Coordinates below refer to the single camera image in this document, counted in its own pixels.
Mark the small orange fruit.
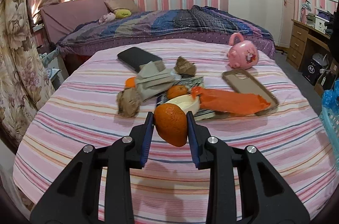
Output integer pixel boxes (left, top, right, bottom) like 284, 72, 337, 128
166, 85, 189, 100

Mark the pink striped bed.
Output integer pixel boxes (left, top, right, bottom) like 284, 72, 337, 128
13, 47, 338, 223

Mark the brown pillow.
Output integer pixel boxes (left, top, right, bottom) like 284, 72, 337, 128
104, 0, 140, 13

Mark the pink piggy bank toy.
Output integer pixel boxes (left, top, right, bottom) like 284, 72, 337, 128
227, 32, 259, 69

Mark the floral curtain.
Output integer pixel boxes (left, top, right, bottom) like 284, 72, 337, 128
1, 0, 55, 148

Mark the brown crumpled sock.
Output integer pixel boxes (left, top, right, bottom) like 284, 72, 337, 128
174, 57, 196, 77

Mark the purple blanket bed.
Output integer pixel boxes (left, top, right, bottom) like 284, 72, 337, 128
56, 5, 275, 58

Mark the pink plush toy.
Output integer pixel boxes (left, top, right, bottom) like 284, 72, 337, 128
98, 12, 116, 24

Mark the yellow plush toy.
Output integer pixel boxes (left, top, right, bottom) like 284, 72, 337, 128
113, 9, 132, 19

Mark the wooden desk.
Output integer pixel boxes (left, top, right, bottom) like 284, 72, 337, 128
287, 20, 338, 96

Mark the blue plastic trash basket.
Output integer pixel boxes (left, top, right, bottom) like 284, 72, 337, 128
320, 79, 339, 170

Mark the brown phone case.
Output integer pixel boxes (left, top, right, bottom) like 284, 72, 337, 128
221, 69, 279, 116

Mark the beige folded cloth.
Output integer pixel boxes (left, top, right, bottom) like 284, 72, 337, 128
135, 61, 176, 101

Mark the black wallet case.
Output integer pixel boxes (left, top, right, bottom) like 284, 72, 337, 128
117, 47, 162, 73

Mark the mauve headboard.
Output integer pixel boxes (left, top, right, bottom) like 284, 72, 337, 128
40, 0, 109, 43

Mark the orange peel piece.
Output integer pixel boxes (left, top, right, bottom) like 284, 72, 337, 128
154, 103, 188, 147

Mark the black patterned magazine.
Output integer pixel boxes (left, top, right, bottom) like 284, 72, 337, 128
156, 76, 215, 121

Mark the orange plastic bag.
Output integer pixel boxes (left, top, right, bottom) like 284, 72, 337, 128
191, 86, 271, 116

